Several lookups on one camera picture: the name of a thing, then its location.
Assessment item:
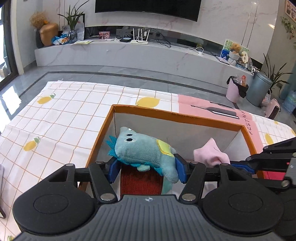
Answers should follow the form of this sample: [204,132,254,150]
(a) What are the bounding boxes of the golden vase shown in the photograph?
[40,23,59,47]

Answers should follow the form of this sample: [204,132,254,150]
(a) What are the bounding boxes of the pink cloth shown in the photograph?
[193,138,230,168]

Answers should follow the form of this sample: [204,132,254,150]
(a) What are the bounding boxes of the green potted floor plant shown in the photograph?
[263,54,292,94]

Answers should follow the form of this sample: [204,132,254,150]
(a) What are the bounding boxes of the teal dinosaur plush toy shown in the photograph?
[106,126,179,184]

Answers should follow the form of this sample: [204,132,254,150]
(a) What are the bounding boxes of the white wifi router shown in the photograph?
[130,29,150,45]

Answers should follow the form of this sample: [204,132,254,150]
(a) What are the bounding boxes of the teddy bear figure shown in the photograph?
[230,42,241,55]

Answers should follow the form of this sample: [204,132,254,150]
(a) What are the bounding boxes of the orange cardboard storage box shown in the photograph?
[78,104,266,197]

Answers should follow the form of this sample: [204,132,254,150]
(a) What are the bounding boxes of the dried yellow flowers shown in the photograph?
[29,11,49,30]

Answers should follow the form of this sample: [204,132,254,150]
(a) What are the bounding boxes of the red knitted cloth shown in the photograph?
[120,165,164,198]

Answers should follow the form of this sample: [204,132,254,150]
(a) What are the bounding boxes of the pink printed mat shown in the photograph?
[178,94,263,153]

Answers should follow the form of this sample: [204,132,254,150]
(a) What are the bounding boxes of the black wall television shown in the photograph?
[95,0,201,22]

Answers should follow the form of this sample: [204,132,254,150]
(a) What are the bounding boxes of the pink space heater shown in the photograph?
[265,98,280,120]

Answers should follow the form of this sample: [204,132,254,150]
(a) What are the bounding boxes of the checkered lemon table cloth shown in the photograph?
[1,80,295,240]

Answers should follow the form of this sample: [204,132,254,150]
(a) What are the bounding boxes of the green plant in glass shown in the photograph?
[58,1,89,44]

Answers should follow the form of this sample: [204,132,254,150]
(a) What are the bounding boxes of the framed wall picture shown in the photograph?
[285,0,296,22]

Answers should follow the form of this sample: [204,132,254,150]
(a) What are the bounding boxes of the pink bin with black bag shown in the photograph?
[226,75,249,103]

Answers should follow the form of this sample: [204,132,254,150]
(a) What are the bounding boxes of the grey round trash bin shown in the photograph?
[246,72,272,106]

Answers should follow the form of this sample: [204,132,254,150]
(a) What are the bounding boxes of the red lidded transparent box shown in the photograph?
[262,171,285,181]

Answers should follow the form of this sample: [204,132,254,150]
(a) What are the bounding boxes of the blue water bottle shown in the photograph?
[282,91,296,114]

